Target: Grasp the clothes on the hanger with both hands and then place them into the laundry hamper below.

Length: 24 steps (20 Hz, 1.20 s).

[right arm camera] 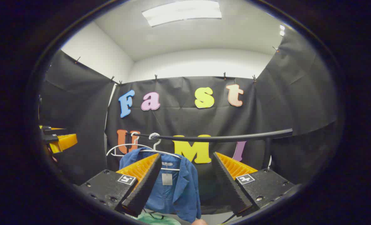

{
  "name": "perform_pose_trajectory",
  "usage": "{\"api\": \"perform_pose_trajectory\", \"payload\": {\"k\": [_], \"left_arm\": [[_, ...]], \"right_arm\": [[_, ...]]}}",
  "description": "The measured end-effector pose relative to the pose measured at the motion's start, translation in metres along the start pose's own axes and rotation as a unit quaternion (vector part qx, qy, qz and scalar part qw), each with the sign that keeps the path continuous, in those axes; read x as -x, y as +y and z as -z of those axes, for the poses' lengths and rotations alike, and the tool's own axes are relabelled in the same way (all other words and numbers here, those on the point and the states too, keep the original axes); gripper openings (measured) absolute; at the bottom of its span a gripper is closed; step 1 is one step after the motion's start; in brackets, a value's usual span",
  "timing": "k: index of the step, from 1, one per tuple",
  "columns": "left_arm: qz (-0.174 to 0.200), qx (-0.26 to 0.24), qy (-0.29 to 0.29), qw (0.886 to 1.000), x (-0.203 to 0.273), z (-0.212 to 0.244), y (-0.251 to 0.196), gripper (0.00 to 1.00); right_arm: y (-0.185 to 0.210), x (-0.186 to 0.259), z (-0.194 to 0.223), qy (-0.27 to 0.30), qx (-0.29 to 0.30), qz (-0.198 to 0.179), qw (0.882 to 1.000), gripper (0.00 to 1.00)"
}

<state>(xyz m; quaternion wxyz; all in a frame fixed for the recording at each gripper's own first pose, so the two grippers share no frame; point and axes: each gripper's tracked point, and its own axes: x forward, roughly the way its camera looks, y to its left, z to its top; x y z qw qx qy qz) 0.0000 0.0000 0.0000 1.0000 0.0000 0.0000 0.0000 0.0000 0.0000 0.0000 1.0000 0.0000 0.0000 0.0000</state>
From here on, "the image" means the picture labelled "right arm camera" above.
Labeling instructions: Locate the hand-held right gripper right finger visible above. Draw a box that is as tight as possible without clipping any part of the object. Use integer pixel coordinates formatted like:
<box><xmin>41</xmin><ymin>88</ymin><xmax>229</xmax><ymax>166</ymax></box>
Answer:
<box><xmin>213</xmin><ymin>152</ymin><xmax>295</xmax><ymax>218</ymax></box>

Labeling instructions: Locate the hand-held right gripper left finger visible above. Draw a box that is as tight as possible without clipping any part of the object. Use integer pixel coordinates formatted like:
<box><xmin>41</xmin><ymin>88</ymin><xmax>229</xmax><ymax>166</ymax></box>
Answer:
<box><xmin>79</xmin><ymin>153</ymin><xmax>162</xmax><ymax>218</ymax></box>

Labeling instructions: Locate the blue corduroy jacket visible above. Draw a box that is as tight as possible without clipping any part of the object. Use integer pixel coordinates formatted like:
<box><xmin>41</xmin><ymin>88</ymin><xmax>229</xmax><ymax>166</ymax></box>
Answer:
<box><xmin>119</xmin><ymin>147</ymin><xmax>202</xmax><ymax>223</ymax></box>

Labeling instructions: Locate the black clothes rack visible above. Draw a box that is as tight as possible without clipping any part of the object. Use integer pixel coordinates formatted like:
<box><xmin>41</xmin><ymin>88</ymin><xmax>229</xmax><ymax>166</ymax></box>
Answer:
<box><xmin>126</xmin><ymin>128</ymin><xmax>294</xmax><ymax>171</ymax></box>

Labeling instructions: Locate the pale green cloth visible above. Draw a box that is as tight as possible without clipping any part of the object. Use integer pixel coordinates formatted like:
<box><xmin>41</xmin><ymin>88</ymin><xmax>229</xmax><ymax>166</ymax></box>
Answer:
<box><xmin>132</xmin><ymin>212</ymin><xmax>181</xmax><ymax>225</ymax></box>

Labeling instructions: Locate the black backdrop cloth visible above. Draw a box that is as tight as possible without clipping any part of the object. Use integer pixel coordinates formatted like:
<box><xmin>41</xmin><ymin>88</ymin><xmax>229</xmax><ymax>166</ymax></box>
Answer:
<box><xmin>38</xmin><ymin>28</ymin><xmax>339</xmax><ymax>216</ymax></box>

